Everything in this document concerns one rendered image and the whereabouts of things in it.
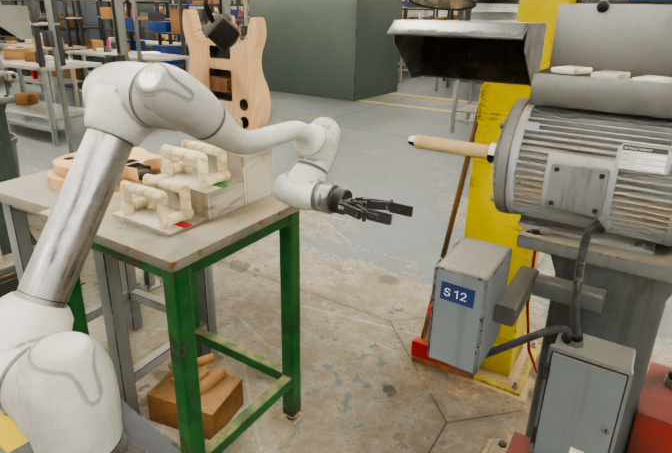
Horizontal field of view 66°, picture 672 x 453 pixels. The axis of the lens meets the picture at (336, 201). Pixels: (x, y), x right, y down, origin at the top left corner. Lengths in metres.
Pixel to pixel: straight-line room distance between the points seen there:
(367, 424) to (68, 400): 1.42
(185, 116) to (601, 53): 0.86
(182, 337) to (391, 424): 1.04
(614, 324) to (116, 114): 1.11
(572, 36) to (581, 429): 0.80
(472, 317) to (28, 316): 0.85
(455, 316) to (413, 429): 1.31
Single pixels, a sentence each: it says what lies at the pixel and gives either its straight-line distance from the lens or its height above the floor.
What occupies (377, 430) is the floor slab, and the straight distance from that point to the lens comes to 2.23.
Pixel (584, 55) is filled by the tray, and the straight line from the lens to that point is 1.23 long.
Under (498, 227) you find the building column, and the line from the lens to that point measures 2.23.
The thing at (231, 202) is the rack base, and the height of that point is 0.96.
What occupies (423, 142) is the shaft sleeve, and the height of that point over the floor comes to 1.25.
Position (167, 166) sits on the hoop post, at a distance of 1.76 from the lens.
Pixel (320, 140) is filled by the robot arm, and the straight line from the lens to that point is 1.52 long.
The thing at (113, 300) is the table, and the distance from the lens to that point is 2.02.
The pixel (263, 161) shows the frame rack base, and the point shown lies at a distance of 1.77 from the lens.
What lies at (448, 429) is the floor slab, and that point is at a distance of 2.28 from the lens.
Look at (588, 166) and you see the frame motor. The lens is 1.06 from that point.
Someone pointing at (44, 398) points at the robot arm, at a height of 0.92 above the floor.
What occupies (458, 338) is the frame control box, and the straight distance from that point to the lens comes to 1.00.
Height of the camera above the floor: 1.54
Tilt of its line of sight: 20 degrees down
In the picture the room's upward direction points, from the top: 1 degrees clockwise
